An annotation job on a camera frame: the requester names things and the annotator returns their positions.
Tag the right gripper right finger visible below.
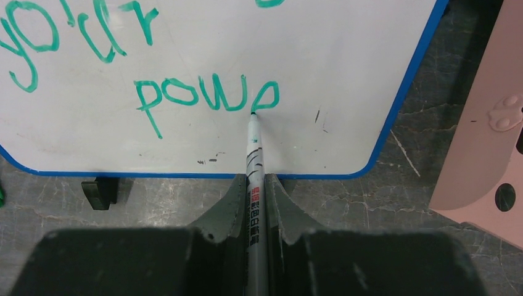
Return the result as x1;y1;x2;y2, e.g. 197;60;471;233
265;174;325;295

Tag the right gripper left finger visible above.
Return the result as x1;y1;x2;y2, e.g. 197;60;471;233
187;174;247;295

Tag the green whiteboard marker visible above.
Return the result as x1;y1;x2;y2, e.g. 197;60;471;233
244;112;269;295

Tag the blue framed whiteboard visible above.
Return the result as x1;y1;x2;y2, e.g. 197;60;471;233
1;1;448;179

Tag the green marker cap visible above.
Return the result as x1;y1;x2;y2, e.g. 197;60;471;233
0;187;5;207

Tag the pink perforated board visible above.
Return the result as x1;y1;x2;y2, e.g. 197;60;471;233
429;1;522;247

